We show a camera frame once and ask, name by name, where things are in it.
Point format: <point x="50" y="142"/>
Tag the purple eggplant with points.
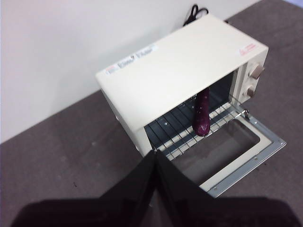
<point x="202" y="118"/>

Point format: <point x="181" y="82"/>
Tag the beige oven knob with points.
<point x="250" y="91"/>
<point x="257" y="71"/>

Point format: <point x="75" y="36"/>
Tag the oven door with glass window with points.
<point x="262" y="151"/>

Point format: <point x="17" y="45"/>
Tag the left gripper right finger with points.
<point x="172" y="184"/>

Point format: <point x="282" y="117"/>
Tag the cream toaster oven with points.
<point x="170" y="66"/>

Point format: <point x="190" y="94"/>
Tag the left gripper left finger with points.
<point x="139" y="182"/>

